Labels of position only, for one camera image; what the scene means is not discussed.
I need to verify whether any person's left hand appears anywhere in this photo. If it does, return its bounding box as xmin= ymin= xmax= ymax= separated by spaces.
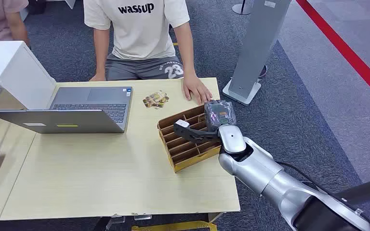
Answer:
xmin=182 ymin=75 xmax=213 ymax=106

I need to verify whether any person in cream shirt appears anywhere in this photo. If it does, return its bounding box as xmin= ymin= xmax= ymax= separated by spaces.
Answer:
xmin=83 ymin=0 xmax=213 ymax=106

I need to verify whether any brown cardboard slot organizer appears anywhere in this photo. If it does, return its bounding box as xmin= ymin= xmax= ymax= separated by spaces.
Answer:
xmin=157 ymin=104 xmax=223 ymax=173

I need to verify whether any grey standing kiosk pillar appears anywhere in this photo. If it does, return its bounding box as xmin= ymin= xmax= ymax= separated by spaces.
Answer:
xmin=222 ymin=0 xmax=292 ymax=106

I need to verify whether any grey open laptop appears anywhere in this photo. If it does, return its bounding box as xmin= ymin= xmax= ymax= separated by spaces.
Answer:
xmin=0 ymin=86 xmax=133 ymax=135

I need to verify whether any yellow floor tape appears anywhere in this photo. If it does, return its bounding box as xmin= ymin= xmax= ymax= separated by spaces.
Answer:
xmin=131 ymin=220 xmax=218 ymax=231

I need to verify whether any red floor tape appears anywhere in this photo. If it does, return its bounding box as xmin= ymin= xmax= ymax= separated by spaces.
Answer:
xmin=295 ymin=0 xmax=370 ymax=108

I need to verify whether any white box cabinet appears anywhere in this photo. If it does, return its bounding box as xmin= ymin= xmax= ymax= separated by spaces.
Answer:
xmin=0 ymin=40 xmax=57 ymax=111

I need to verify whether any dark grey bar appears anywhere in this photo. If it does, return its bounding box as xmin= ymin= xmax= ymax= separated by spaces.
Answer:
xmin=333 ymin=175 xmax=370 ymax=205

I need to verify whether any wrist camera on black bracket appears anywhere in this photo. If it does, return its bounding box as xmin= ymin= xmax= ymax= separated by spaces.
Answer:
xmin=172 ymin=119 xmax=220 ymax=144

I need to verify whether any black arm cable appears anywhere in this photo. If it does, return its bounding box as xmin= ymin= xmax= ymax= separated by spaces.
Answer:
xmin=275 ymin=161 xmax=370 ymax=231

